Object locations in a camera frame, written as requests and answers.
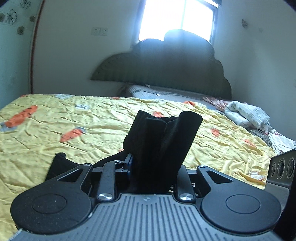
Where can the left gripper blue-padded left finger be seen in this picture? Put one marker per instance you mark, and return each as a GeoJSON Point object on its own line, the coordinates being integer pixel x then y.
{"type": "Point", "coordinates": [111, 173]}

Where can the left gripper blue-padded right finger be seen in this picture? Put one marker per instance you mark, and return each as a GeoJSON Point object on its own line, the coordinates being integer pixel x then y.
{"type": "Point", "coordinates": [183, 190]}

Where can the black pants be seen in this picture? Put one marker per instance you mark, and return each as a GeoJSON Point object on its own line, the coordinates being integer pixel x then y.
{"type": "Point", "coordinates": [159, 147]}

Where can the white patterned bundled cloth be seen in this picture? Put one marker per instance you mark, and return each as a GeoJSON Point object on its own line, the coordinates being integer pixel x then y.
{"type": "Point", "coordinates": [247, 116]}

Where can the yellow floral bedspread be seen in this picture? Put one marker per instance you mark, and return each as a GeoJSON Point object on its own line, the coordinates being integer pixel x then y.
{"type": "Point", "coordinates": [87, 129]}

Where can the grey striped pillow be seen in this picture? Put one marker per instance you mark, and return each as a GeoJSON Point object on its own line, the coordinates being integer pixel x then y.
{"type": "Point", "coordinates": [153, 92]}

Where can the dark scalloped headboard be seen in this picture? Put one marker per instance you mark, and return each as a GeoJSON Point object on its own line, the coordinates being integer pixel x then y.
{"type": "Point", "coordinates": [182, 61]}

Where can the bright window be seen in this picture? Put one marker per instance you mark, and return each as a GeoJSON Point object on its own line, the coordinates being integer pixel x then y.
{"type": "Point", "coordinates": [155, 18]}

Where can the glass floral wardrobe door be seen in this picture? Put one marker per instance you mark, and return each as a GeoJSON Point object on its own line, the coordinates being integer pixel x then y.
{"type": "Point", "coordinates": [18, 20]}

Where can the white wall socket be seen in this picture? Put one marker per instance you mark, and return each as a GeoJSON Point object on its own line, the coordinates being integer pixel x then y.
{"type": "Point", "coordinates": [104, 31]}
{"type": "Point", "coordinates": [95, 31]}

